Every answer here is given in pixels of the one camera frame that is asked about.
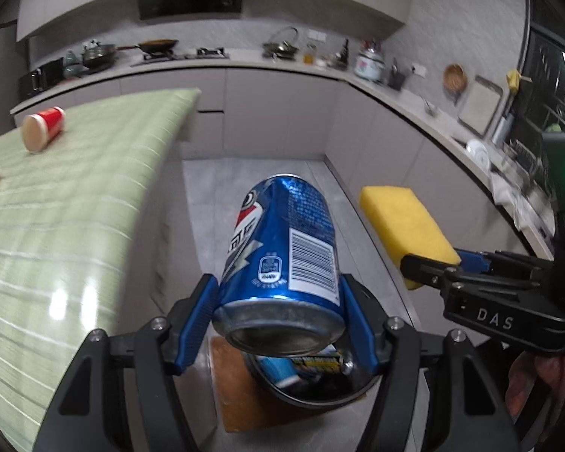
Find brown wooden board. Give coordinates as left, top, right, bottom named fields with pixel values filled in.
left=208, top=336, right=373, bottom=434

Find black utensil holder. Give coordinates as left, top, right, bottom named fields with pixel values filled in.
left=388, top=59, right=406, bottom=90

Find metal baking tray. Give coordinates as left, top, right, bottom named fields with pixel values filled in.
left=459, top=75, right=504, bottom=135

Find green checkered tablecloth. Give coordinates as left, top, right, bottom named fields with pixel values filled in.
left=0, top=87, right=202, bottom=438

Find white rice cooker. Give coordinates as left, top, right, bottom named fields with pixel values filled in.
left=355, top=42, right=387, bottom=82

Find black gas stove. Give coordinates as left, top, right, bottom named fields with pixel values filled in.
left=131, top=47, right=231, bottom=67

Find dark kitchen window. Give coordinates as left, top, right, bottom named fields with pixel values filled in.
left=522, top=0, right=565, bottom=133

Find black frying pan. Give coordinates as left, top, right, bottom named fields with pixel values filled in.
left=118, top=39, right=179, bottom=55

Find grey green teapot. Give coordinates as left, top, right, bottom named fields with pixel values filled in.
left=63, top=51, right=83, bottom=78

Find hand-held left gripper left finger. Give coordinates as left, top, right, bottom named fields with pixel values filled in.
left=33, top=273, right=220, bottom=452

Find red paper cup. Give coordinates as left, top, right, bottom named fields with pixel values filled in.
left=22, top=106, right=67, bottom=153

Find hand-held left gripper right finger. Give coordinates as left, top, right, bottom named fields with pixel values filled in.
left=340, top=273, right=523, bottom=452

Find black wok with lid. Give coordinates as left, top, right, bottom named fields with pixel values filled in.
left=81, top=40, right=118, bottom=69

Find blue soda can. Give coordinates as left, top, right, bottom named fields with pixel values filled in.
left=211, top=174, right=347, bottom=357

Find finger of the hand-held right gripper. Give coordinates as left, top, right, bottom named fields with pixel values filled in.
left=400, top=253, right=547, bottom=293
left=454, top=247, right=554, bottom=284

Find stack of white plates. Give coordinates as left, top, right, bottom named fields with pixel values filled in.
left=466, top=139, right=491, bottom=170

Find person's right hand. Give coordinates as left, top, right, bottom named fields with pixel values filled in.
left=506, top=351, right=565, bottom=438

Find black round trash bin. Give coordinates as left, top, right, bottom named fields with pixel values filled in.
left=245, top=285, right=387, bottom=406

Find grey kitchen base cabinets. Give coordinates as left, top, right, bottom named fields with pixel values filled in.
left=9, top=49, right=556, bottom=340

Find yellow sponge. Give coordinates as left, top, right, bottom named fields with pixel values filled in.
left=360, top=186, right=462, bottom=290

